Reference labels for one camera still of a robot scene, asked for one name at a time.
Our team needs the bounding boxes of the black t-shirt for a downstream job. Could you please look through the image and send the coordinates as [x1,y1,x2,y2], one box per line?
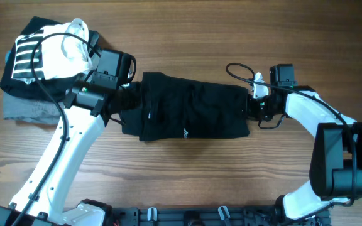
[119,72,250,141]

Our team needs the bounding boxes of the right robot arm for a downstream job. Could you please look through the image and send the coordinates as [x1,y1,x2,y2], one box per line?
[247,64,362,225]

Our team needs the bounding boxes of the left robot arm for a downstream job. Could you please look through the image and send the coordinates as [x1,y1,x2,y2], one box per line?
[0,50,136,225]

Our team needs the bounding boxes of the white striped folded garment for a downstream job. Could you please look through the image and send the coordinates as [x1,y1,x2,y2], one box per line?
[11,18,92,84]

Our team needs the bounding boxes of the grey folded garment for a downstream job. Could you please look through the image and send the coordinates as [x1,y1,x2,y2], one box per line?
[2,93,61,125]

